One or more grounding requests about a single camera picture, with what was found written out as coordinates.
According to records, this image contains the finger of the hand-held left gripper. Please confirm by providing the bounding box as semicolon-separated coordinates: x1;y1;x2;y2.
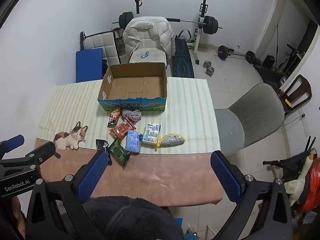
24;141;61;167
0;134;25;159

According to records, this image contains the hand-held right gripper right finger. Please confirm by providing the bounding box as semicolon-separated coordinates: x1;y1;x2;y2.
211;150;293;240

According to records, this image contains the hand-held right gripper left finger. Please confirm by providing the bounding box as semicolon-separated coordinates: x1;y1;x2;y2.
25;150;112;240

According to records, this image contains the black snack packet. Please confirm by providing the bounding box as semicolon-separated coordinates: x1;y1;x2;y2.
96;139;113;165

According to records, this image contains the green snack packet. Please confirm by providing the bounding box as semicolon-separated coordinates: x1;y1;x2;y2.
107;138;132;168

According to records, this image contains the red snack packet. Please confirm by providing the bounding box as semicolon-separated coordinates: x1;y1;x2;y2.
109;120;137;140

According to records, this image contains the orange snack packet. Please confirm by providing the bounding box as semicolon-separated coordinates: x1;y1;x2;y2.
107;107;122;127

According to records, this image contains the yellow trimmed silver pouch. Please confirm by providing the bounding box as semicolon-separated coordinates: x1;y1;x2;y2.
157;134;185;147

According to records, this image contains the white and blue tissue pack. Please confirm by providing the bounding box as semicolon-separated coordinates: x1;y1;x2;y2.
142;122;161;146

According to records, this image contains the cardboard box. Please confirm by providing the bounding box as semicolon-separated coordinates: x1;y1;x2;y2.
97;62;167;112

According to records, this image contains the person's dark fleece clothing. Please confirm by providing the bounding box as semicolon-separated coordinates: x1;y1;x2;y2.
81;196;185;240

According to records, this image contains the black ride-on scooter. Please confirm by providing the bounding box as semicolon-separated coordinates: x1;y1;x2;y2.
262;151;312;180

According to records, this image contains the white goose plush toy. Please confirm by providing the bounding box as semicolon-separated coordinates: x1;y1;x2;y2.
284;154;317;207

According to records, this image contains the grey shell chair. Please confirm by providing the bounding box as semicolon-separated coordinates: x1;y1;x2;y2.
214;82;285;157

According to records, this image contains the orange net bag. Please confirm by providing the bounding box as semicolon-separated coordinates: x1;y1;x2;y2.
300;157;320;212

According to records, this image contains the striped cat print table mat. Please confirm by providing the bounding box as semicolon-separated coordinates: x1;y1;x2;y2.
35;76;223;207

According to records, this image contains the blue folded mat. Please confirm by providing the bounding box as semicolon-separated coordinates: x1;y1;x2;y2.
76;47;103;83

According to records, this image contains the brown wooden chair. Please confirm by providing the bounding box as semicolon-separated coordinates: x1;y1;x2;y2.
277;74;312;117

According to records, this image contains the black and blue weight bench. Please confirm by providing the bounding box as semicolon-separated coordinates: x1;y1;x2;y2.
171;29;195;78

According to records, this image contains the small black bag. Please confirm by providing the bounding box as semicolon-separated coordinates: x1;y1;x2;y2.
264;55;275;69

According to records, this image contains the short barbell with black plates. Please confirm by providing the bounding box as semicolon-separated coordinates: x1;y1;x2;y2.
215;45;256;63

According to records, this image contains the black kick scooter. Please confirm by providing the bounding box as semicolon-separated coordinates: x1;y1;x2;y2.
277;44;306;72

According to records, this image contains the large glass jar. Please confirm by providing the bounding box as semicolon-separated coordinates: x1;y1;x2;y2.
114;29;125;56

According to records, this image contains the white cushioned chair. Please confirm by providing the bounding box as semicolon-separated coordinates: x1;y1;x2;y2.
128;47;168;64

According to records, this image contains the white barbell rack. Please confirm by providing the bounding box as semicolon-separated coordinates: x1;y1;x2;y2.
134;0;209;64

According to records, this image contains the long barbell with black plates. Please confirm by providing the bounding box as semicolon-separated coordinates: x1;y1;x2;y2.
112;11;223;35

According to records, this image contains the white puffer jacket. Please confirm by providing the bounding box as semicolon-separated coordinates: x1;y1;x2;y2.
122;16;176;62

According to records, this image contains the white quilted black frame chair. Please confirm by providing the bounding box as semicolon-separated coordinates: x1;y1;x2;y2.
79;29;123;67

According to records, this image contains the white door frame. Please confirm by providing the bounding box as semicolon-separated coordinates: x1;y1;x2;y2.
255;0;319;55

